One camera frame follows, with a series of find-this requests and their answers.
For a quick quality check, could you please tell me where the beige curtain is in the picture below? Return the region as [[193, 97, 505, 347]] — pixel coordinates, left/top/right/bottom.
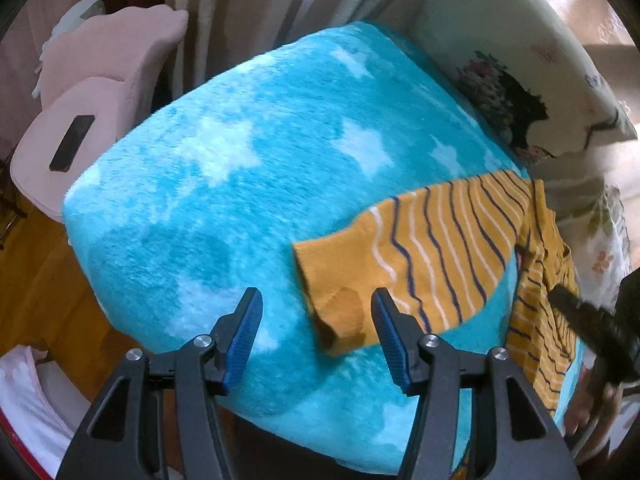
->
[[165, 0, 441, 101]]

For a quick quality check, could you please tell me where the black flat device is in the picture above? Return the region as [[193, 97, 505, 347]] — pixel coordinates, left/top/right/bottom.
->
[[49, 115, 96, 173]]

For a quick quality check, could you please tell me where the white floral quilt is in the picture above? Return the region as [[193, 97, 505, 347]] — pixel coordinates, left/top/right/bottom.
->
[[540, 160, 632, 321]]

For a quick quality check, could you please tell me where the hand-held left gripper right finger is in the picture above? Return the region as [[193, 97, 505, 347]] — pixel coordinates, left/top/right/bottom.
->
[[370, 287, 583, 480]]

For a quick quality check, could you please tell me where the white pillow with dark print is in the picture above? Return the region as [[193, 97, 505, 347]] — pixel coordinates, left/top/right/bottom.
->
[[407, 0, 638, 166]]

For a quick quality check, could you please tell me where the pink white cloth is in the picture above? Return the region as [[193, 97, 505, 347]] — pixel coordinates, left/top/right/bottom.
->
[[0, 345, 76, 476]]

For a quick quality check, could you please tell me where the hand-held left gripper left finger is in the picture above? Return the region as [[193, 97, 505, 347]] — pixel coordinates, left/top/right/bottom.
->
[[55, 287, 264, 480]]

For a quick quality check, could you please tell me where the turquoise printed fleece blanket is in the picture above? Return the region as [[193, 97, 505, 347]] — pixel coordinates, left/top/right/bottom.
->
[[61, 21, 576, 476]]

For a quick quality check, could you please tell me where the yellow striped small shirt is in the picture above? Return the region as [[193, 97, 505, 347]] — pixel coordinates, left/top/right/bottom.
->
[[291, 170, 583, 418]]

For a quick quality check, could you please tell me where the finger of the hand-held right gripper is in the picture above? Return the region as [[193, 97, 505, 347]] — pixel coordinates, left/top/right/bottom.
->
[[550, 285, 626, 356]]

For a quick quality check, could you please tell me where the pink chair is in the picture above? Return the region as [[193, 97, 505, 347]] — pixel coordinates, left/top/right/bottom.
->
[[10, 4, 190, 223]]

